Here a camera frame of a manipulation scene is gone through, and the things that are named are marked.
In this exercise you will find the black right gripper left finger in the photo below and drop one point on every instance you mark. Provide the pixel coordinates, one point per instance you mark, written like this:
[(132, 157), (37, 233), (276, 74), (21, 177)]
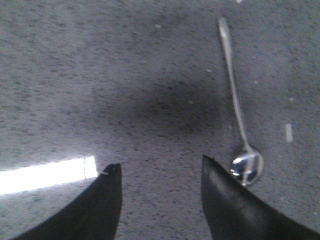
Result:
[(93, 215)]

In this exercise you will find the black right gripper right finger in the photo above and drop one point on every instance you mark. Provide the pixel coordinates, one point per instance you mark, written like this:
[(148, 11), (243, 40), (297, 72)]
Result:
[(234, 213)]

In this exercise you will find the silver metal spoon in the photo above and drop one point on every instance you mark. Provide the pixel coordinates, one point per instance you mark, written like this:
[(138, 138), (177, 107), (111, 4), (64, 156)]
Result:
[(248, 164)]

